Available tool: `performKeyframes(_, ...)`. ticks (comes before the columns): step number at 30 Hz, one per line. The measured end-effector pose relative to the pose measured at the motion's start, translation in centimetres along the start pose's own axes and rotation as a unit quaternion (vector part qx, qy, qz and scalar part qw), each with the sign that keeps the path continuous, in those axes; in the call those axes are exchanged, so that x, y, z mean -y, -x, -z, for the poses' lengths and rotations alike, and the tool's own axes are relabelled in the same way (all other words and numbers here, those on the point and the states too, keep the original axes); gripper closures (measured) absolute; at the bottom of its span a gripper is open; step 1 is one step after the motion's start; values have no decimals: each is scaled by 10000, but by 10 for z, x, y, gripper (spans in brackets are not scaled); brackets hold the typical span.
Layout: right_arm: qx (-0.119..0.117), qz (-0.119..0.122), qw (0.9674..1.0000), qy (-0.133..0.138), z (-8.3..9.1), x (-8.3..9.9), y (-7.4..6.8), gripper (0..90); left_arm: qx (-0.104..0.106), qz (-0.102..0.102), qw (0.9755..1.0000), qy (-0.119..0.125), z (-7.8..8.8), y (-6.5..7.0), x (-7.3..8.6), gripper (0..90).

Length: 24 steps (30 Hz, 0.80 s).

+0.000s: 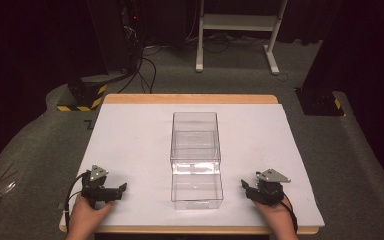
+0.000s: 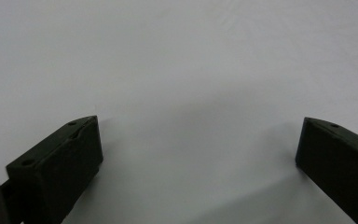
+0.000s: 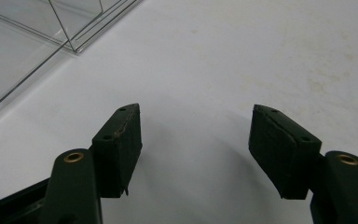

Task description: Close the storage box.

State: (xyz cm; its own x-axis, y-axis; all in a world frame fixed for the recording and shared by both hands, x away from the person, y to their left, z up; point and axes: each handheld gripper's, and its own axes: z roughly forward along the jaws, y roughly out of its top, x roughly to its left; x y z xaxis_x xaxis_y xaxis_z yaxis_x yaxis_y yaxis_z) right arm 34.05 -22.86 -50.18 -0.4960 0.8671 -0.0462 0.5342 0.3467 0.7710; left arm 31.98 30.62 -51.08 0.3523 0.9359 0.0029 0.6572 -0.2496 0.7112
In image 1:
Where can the black yellow striped stand base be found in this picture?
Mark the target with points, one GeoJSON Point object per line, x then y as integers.
{"type": "Point", "coordinates": [86, 91]}

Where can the black equipment tower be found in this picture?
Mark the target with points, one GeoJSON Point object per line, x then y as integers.
{"type": "Point", "coordinates": [116, 36]}

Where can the person's left hand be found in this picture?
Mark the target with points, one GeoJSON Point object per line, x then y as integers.
{"type": "Point", "coordinates": [83, 218]}

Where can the wooden table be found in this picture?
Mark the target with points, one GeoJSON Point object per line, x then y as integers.
{"type": "Point", "coordinates": [190, 98]}

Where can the white paper sheet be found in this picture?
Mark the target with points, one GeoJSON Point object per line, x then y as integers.
{"type": "Point", "coordinates": [136, 143]}

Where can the white metal stand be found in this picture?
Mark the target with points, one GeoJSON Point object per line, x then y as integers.
{"type": "Point", "coordinates": [240, 22]}

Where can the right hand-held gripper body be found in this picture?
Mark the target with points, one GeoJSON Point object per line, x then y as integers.
{"type": "Point", "coordinates": [268, 191]}

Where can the person's right hand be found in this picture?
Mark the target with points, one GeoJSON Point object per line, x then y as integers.
{"type": "Point", "coordinates": [280, 218]}

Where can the clear plastic drawer case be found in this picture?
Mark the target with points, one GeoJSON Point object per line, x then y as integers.
{"type": "Point", "coordinates": [195, 136]}

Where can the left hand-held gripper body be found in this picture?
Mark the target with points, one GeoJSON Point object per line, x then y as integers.
{"type": "Point", "coordinates": [95, 191]}

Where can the clear plastic drawer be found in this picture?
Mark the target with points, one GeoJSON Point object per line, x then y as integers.
{"type": "Point", "coordinates": [196, 186]}

